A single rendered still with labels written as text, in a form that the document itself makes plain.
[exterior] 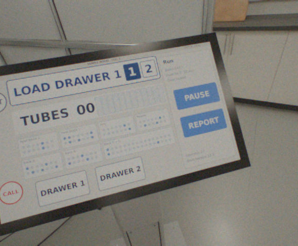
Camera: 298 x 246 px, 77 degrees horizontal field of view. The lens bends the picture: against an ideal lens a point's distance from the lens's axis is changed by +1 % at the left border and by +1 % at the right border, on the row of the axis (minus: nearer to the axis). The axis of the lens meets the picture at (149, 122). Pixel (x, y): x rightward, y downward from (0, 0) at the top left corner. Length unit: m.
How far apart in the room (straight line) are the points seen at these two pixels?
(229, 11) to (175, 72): 2.16
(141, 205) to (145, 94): 0.37
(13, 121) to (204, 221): 1.27
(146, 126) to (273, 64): 2.10
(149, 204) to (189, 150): 0.29
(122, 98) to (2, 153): 0.24
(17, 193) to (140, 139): 0.25
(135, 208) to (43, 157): 0.34
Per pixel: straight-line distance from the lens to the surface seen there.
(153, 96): 0.39
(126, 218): 0.68
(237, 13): 2.54
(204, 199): 1.54
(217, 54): 0.47
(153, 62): 0.42
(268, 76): 2.44
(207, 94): 0.43
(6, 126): 0.44
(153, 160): 0.38
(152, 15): 1.09
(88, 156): 0.39
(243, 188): 1.66
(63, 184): 0.40
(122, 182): 0.39
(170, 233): 1.37
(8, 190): 0.44
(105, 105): 0.39
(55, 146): 0.40
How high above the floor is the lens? 1.29
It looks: 36 degrees down
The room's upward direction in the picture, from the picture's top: 7 degrees counter-clockwise
